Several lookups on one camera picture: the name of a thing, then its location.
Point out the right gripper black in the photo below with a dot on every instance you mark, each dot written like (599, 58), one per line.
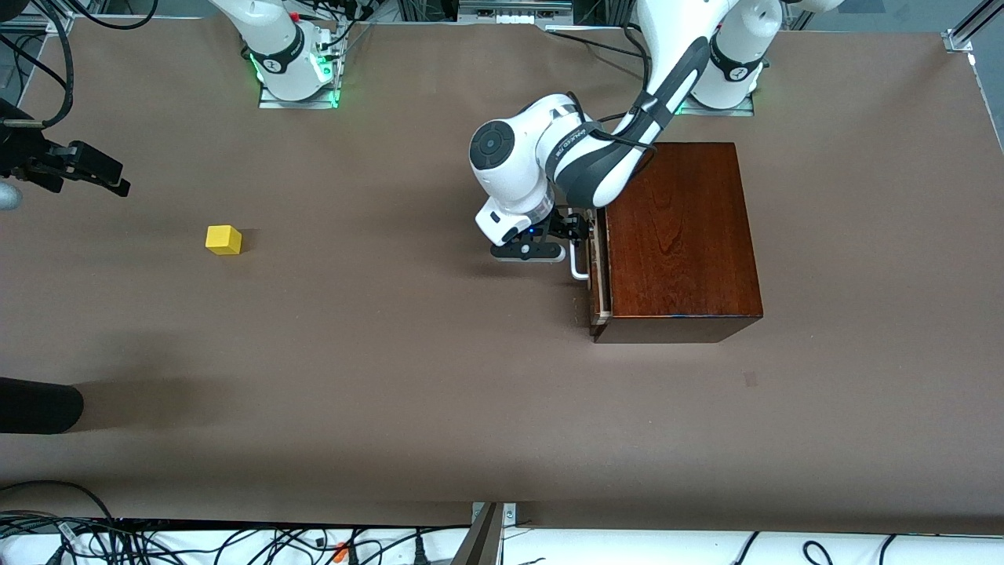
(33, 162)

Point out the grey power strip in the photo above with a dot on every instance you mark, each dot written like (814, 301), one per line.
(514, 12)

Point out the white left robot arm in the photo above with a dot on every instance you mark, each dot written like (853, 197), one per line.
(518, 173)

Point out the yellow cube block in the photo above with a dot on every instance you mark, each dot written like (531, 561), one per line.
(223, 240)

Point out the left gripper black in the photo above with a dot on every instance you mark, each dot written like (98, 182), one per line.
(566, 224)

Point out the aluminium frame post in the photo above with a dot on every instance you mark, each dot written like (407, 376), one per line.
(969, 27)

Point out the dark brown wooden cabinet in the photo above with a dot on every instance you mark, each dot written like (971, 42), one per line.
(682, 251)

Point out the metal clamp bracket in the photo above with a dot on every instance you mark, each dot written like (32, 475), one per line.
(492, 534)

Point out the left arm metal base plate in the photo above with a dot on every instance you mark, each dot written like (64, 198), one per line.
(745, 111)

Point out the aluminium frame rail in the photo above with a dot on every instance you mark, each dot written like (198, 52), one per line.
(39, 23)

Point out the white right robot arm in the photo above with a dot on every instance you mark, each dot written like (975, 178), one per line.
(274, 31)

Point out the black rounded cylinder object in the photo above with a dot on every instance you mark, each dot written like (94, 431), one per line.
(39, 406)

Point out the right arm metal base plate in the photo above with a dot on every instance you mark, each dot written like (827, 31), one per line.
(271, 103)

